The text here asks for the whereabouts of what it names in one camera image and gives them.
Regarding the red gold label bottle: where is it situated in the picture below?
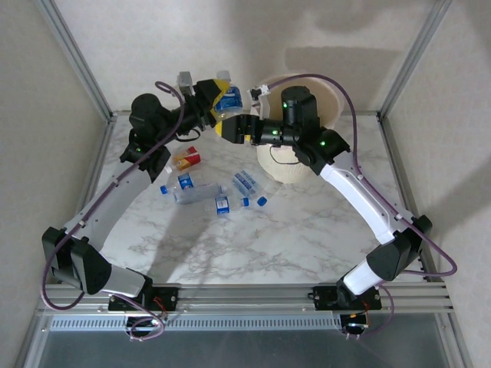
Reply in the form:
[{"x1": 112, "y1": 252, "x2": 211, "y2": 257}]
[{"x1": 165, "y1": 146, "x2": 203, "y2": 174}]

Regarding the aluminium frame post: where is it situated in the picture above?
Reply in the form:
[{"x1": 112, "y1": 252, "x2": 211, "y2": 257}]
[
  {"x1": 34, "y1": 0, "x2": 118, "y2": 120},
  {"x1": 377, "y1": 0, "x2": 454, "y2": 116}
]

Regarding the cream ribbed waste bin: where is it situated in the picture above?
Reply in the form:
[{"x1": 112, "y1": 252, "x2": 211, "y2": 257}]
[{"x1": 253, "y1": 72, "x2": 342, "y2": 184}]

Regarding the slotted grey cable duct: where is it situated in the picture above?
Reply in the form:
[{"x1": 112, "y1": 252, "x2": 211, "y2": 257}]
[{"x1": 49, "y1": 314, "x2": 343, "y2": 331}]

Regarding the white cap blue label bottle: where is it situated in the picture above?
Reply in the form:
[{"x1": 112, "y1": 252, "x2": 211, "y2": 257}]
[{"x1": 213, "y1": 70, "x2": 245, "y2": 124}]

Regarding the grey metal panel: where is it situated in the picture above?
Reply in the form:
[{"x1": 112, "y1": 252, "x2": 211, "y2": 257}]
[{"x1": 22, "y1": 330, "x2": 461, "y2": 368}]

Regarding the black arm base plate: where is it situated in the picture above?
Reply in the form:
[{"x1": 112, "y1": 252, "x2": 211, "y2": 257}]
[
  {"x1": 108, "y1": 284, "x2": 180, "y2": 312},
  {"x1": 312, "y1": 284, "x2": 384, "y2": 311}
]

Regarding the soda water plastic bottle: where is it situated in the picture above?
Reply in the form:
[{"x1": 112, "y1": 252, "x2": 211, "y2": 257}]
[{"x1": 231, "y1": 169, "x2": 269, "y2": 209}]

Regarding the aluminium frame rail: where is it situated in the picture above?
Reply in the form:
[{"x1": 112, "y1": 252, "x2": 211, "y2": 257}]
[
  {"x1": 36, "y1": 117, "x2": 118, "y2": 307},
  {"x1": 379, "y1": 114, "x2": 475, "y2": 368}
]

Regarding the purple label clear bottle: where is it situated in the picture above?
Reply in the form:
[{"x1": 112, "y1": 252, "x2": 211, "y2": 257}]
[{"x1": 172, "y1": 182, "x2": 228, "y2": 207}]

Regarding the crumpled blue label bottle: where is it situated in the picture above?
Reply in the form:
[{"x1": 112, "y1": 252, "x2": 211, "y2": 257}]
[{"x1": 159, "y1": 172, "x2": 200, "y2": 197}]

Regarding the wide aluminium base rail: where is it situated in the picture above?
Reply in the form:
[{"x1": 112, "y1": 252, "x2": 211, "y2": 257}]
[{"x1": 36, "y1": 282, "x2": 456, "y2": 315}]

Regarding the thin black cable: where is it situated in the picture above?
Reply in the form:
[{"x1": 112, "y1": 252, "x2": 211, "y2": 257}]
[
  {"x1": 268, "y1": 145, "x2": 302, "y2": 166},
  {"x1": 175, "y1": 127, "x2": 201, "y2": 143}
]

